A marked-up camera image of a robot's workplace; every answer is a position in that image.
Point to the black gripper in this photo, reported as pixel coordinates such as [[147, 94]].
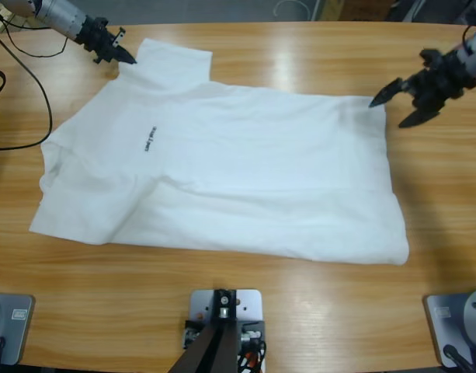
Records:
[[99, 42], [443, 83]]

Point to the white t-shirt with black logo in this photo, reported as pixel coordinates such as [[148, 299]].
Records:
[[241, 175]]

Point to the dark background equipment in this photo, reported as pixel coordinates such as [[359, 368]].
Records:
[[435, 11]]

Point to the brown cardboard box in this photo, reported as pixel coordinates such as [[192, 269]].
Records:
[[358, 9]]

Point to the round grey base disc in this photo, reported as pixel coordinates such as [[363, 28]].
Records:
[[474, 314]]

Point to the white mounting block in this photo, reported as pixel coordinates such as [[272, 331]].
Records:
[[249, 303]]

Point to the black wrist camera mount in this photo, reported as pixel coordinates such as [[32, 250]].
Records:
[[101, 21], [429, 57]]

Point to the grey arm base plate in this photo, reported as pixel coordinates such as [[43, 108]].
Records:
[[441, 322], [16, 322]]

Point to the dark camera post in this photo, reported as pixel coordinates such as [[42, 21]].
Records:
[[218, 346]]

